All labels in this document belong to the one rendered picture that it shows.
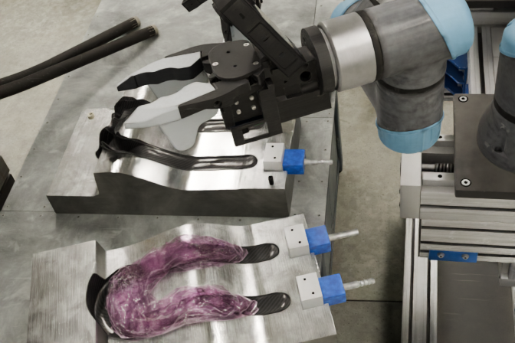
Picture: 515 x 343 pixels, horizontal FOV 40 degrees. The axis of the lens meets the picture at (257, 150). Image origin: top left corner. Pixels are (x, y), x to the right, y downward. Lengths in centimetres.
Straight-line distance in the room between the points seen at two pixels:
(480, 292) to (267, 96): 139
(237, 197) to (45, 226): 42
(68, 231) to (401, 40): 97
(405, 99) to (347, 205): 168
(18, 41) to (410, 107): 296
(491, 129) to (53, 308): 78
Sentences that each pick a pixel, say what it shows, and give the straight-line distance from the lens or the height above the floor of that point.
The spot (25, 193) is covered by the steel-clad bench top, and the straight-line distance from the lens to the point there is 164.
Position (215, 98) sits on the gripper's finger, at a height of 147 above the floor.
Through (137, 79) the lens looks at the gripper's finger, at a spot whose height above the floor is 145.
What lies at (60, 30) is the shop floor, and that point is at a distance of 357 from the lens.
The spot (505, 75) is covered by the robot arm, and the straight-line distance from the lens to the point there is 108.
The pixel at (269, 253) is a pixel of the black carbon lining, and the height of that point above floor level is 85.
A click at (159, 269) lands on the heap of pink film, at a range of 127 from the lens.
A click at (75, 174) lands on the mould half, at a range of 153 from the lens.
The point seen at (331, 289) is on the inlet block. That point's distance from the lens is 123.
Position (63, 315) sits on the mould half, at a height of 91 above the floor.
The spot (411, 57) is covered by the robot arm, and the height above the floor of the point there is 144.
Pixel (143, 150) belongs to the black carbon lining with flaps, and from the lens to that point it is 144.
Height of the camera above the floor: 190
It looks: 46 degrees down
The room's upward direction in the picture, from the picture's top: 12 degrees counter-clockwise
